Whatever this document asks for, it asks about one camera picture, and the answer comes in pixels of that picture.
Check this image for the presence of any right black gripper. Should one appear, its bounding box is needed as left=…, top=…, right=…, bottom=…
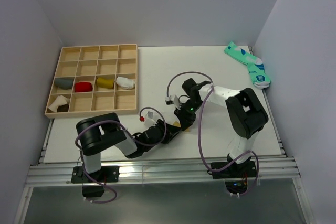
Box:
left=174, top=99, right=204, bottom=131

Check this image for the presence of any mustard yellow sock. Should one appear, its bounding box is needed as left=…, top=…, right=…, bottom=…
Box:
left=173, top=121, right=190, bottom=132
left=96, top=77, right=114, bottom=89

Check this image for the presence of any cream and brown striped sock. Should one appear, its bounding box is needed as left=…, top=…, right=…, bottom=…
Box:
left=48, top=95, right=70, bottom=113

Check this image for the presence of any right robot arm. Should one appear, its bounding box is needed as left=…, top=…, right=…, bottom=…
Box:
left=166, top=78, right=269, bottom=179

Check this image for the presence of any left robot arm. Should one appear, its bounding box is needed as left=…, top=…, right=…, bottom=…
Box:
left=71, top=112, right=182, bottom=184

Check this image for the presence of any white rolled sock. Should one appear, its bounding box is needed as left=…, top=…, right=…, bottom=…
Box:
left=116, top=76, right=135, bottom=90

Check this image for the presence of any mustard yellow rolled sock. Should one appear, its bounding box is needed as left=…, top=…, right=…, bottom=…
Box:
left=96, top=77, right=114, bottom=89

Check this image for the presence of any teal patterned sock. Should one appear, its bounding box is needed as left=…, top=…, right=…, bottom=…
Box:
left=224, top=42, right=271, bottom=89

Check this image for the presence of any wooden compartment tray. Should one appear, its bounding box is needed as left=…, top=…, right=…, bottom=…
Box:
left=45, top=44, right=138, bottom=119

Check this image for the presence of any red rolled sock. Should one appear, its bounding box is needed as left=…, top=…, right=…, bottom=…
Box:
left=74, top=82, right=93, bottom=93

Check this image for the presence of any grey rolled sock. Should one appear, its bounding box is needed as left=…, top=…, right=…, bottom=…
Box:
left=54, top=78, right=74, bottom=90

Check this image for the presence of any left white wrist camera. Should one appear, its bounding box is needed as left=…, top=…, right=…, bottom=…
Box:
left=139, top=111, right=156, bottom=127

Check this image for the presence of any aluminium mounting rail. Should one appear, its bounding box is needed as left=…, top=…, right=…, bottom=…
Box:
left=25, top=156, right=301, bottom=187

